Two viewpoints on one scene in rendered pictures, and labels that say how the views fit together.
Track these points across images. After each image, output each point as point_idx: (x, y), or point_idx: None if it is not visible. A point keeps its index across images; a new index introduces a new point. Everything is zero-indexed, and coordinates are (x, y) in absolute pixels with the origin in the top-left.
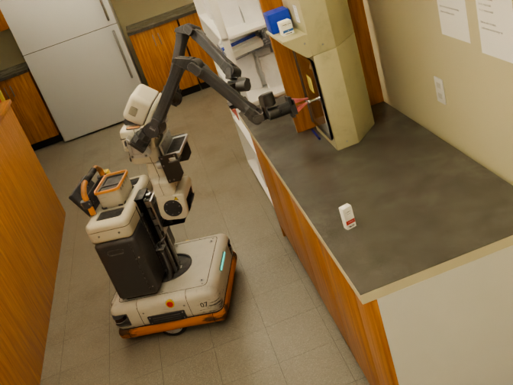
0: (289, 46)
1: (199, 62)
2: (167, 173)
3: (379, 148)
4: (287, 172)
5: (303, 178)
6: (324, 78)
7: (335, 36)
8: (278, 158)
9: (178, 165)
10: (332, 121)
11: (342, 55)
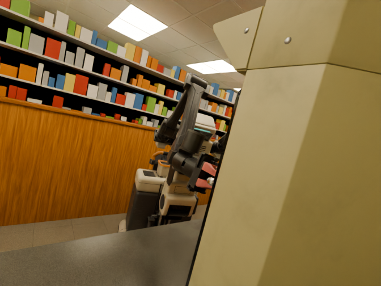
0: (219, 32)
1: (199, 81)
2: (168, 174)
3: None
4: (119, 240)
5: (72, 263)
6: (240, 142)
7: (355, 23)
8: (173, 231)
9: (172, 173)
10: (200, 259)
11: (346, 113)
